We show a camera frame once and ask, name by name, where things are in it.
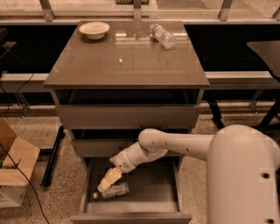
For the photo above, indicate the blue labelled plastic bottle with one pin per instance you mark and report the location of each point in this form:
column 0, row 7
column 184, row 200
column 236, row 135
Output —
column 116, row 190

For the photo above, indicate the cardboard box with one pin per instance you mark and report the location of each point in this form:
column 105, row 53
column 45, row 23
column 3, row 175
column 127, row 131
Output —
column 19, row 159

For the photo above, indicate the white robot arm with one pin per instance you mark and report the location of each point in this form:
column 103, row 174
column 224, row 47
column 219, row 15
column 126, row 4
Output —
column 241, row 170

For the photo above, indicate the black desk leg right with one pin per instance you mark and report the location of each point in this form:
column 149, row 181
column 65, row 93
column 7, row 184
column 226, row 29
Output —
column 216, row 113

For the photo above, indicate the clear plastic bottle on counter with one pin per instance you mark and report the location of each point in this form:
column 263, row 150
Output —
column 164, row 37

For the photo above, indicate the dark office chair seat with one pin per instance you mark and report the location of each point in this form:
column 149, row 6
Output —
column 268, row 51

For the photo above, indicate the grey drawer cabinet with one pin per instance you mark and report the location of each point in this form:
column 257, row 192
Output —
column 128, row 59

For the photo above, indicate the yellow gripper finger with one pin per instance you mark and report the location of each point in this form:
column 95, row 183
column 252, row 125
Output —
column 112, row 175

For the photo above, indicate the top drawer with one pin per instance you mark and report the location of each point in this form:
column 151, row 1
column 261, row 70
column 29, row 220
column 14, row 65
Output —
column 127, row 109

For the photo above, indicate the open bottom drawer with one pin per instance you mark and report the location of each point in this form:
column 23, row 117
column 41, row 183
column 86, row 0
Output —
column 154, row 196

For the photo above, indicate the middle drawer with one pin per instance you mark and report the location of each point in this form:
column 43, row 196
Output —
column 93, row 143

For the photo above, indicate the white bowl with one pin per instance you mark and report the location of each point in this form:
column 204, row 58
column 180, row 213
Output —
column 94, row 30

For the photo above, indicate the black desk leg left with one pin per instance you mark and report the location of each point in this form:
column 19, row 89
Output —
column 52, row 154

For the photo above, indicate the black desk leg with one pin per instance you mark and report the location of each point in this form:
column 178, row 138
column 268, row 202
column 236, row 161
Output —
column 216, row 113
column 52, row 154

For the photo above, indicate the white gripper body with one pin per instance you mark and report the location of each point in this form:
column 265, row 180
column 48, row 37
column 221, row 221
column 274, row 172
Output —
column 123, row 162

